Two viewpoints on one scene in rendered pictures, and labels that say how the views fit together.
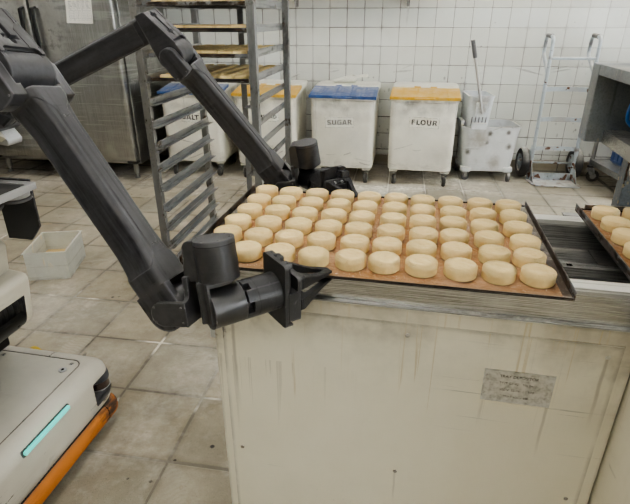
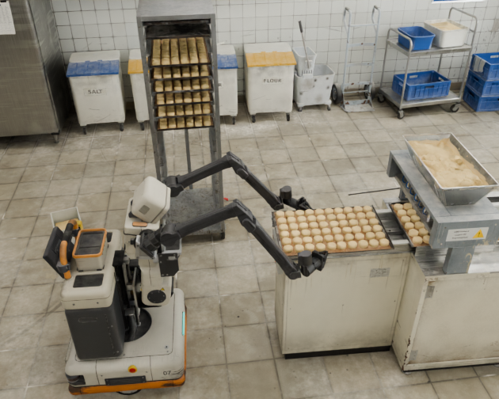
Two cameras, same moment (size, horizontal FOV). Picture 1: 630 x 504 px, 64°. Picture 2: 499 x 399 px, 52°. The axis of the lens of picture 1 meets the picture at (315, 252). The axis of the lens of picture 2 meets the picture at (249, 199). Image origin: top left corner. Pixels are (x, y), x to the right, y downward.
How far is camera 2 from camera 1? 203 cm
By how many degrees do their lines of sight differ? 17
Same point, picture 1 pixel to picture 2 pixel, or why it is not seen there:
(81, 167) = (269, 241)
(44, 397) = (173, 310)
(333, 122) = not seen: hidden behind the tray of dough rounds
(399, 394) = (344, 281)
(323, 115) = not seen: hidden behind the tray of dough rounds
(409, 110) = (261, 73)
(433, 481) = (355, 305)
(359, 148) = (228, 101)
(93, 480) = (194, 342)
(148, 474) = (217, 334)
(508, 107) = (323, 55)
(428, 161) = (277, 105)
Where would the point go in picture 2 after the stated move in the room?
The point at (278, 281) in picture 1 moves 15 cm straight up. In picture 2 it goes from (319, 260) to (321, 236)
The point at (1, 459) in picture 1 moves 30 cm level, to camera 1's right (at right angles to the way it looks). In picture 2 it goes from (178, 338) to (228, 326)
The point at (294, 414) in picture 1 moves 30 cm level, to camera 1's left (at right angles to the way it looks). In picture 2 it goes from (310, 294) to (259, 305)
